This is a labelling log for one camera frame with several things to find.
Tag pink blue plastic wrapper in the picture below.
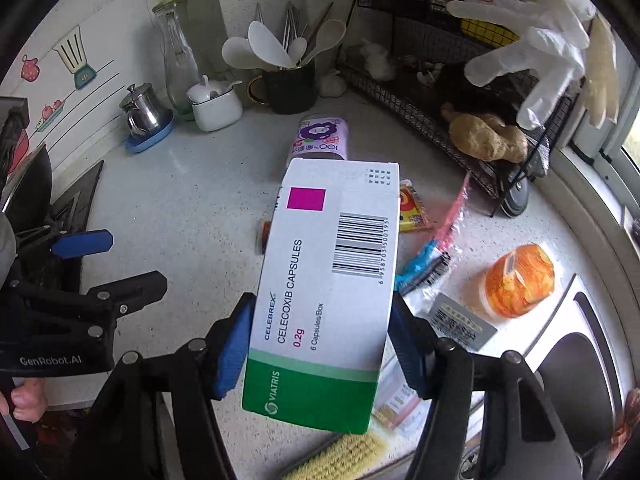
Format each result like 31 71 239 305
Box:
395 170 472 293

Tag white orange paper packet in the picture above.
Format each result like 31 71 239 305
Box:
372 342 436 428

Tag garlic bulb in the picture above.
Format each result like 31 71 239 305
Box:
350 40 396 81
320 71 347 98

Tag white ceramic lidded jar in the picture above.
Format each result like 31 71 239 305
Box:
186 75 244 132

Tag black gas stove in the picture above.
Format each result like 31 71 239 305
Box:
15 160 105 291

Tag grey printed packet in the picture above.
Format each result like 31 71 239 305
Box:
426 292 497 352

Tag kitchen wall sticker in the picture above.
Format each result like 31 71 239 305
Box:
20 27 121 133

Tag steel kitchen sink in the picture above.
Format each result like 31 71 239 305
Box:
465 272 640 480

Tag white plastic spoon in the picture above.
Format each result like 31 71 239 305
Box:
222 36 266 70
300 20 347 63
248 20 296 68

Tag window frame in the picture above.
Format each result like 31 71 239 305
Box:
565 10 640 271

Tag steel teapot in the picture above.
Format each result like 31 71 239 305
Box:
119 82 168 138

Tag blue plastic tray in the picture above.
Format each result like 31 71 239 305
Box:
124 112 176 155

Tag black plastic bag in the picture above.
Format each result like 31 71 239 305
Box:
432 62 521 126

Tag wooden chopsticks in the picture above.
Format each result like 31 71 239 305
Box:
304 2 335 45

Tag orange plastic cup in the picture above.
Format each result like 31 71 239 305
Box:
472 242 556 318

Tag white green medicine box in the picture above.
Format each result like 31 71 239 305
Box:
241 157 401 436

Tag yellow bristle brush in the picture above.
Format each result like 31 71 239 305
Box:
285 432 391 480

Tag black wok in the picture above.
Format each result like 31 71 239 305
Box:
0 97 55 233

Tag black wire rack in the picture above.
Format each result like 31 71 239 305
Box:
336 0 576 218

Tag yellow red snack packet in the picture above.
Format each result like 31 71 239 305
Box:
398 180 432 233

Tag ginger root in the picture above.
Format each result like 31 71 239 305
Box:
441 102 528 163

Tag clear glass bottle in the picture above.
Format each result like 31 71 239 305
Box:
152 0 201 121

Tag pale yellow rubber glove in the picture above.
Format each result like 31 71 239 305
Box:
580 15 621 126

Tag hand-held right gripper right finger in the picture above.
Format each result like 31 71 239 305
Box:
389 292 588 480

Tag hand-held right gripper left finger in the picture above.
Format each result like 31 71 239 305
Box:
65 291 257 480

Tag dark green utensil mug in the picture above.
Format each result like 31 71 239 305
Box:
247 57 318 115

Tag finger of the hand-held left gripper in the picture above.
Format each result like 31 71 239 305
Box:
82 270 169 317
12 229 115 261

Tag person's left hand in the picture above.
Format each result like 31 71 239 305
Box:
0 377 48 423

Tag bundle of metal cutlery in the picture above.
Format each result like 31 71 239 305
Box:
255 2 303 43

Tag white rubber glove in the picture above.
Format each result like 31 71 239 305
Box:
445 0 598 131

